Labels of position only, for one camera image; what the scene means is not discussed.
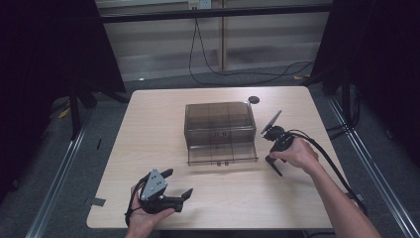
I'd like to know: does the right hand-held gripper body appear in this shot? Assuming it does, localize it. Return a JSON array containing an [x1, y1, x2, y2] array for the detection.
[[260, 109, 296, 152]]

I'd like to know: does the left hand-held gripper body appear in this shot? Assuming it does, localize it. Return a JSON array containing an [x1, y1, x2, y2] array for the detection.
[[139, 168, 185, 215]]

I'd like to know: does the black tapered stick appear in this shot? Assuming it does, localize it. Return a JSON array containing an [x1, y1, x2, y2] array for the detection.
[[264, 156, 284, 178]]

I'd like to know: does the smoky transparent drawer box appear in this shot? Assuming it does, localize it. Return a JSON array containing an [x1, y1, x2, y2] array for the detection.
[[183, 100, 260, 167]]

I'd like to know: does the person's right hand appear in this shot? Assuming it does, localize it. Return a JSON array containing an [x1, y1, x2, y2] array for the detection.
[[268, 137, 321, 175]]

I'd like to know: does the person's left hand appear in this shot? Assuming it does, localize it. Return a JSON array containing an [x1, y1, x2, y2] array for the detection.
[[128, 184, 176, 234]]

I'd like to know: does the grey tape piece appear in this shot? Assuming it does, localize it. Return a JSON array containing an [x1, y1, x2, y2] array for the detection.
[[83, 196, 107, 208]]

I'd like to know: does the black metal stand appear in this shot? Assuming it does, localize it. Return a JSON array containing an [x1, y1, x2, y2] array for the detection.
[[67, 82, 97, 141], [341, 70, 353, 127]]

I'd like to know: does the black curtain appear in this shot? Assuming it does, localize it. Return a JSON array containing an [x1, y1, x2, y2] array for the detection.
[[310, 0, 420, 168], [0, 0, 127, 202]]

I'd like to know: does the black horizontal bar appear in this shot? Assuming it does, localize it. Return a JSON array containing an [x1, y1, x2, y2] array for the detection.
[[98, 3, 333, 24]]

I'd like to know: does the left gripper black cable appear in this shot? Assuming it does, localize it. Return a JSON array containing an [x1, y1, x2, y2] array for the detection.
[[124, 175, 151, 228]]

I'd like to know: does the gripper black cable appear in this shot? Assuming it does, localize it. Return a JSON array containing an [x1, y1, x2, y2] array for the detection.
[[288, 129, 368, 216], [124, 175, 151, 228]]

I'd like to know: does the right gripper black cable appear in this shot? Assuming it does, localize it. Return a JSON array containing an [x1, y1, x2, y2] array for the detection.
[[288, 129, 368, 216]]

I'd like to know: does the black floor cable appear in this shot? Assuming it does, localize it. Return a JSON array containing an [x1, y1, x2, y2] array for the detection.
[[326, 88, 362, 141]]

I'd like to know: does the metal floor rail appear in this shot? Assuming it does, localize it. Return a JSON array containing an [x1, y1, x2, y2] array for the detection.
[[25, 98, 97, 238], [326, 95, 420, 238]]

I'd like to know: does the wooden vertical post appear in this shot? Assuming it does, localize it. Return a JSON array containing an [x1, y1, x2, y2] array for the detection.
[[219, 0, 229, 71]]

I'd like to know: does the black hanging wall cable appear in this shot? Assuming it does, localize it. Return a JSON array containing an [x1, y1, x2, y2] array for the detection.
[[188, 18, 315, 86]]

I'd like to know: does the white wall outlet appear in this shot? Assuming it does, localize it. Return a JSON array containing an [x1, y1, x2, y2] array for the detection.
[[187, 0, 212, 10]]

